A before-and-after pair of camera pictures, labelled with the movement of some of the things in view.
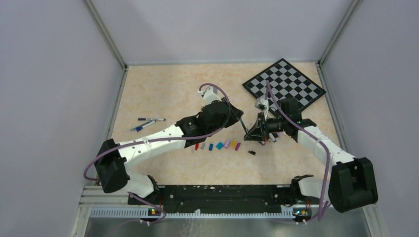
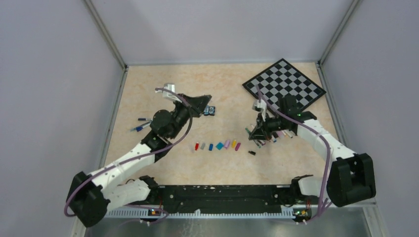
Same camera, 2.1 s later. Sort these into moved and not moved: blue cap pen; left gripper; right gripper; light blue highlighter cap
Moved: left gripper
Not moved: light blue highlighter cap; right gripper; blue cap pen
